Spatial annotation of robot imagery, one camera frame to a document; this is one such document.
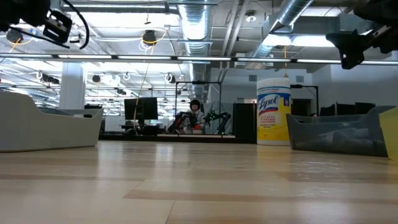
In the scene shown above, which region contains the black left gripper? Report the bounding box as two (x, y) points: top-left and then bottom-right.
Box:
(0, 0), (51, 32)

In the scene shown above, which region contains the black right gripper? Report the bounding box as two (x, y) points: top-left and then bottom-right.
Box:
(325, 0), (398, 70)

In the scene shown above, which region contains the light grey plastic bin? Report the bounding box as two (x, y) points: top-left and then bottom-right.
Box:
(0, 90), (104, 153)

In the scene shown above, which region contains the black ceiling-mounted device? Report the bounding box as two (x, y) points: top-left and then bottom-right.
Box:
(5, 27), (37, 54)
(138, 28), (169, 52)

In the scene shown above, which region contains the row of dark monitors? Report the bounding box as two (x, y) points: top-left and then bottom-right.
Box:
(320, 101), (376, 116)

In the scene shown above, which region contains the smoky dark translucent bin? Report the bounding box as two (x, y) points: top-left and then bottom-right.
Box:
(285, 105), (396, 157)

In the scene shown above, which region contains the white building column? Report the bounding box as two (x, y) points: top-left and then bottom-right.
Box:
(58, 62), (86, 109)

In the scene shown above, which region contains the yellow translucent plastic bin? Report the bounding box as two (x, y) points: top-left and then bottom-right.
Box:
(378, 106), (398, 162)

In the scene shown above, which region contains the Lysol wipes canister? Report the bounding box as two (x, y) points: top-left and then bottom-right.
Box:
(256, 77), (292, 146)

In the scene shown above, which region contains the long overhead light bar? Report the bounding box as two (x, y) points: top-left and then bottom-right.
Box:
(0, 53), (398, 65)

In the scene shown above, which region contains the tall black cabinet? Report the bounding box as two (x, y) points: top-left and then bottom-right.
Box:
(232, 102), (258, 139)

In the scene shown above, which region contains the black computer monitor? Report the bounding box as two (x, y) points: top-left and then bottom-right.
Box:
(123, 96), (159, 125)

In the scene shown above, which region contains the person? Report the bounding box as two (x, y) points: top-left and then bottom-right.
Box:
(183, 99), (206, 135)

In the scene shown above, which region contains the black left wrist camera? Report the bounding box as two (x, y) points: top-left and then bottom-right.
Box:
(42, 9), (73, 44)

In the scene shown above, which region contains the thin black stand frame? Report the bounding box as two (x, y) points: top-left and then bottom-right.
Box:
(289, 83), (320, 116)

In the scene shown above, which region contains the yellow hanging cord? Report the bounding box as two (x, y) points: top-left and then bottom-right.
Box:
(282, 45), (289, 78)

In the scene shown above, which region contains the slanted silver ventilation duct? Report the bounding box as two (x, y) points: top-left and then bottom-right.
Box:
(245, 0), (312, 71)

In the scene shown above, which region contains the distant black rig frame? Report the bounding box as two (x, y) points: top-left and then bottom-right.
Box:
(174, 80), (223, 135)

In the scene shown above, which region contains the straight silver ventilation duct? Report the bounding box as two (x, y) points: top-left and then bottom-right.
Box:
(177, 0), (215, 103)

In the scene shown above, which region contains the black aluminium table frame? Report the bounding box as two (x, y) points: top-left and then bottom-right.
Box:
(98, 133), (258, 144)

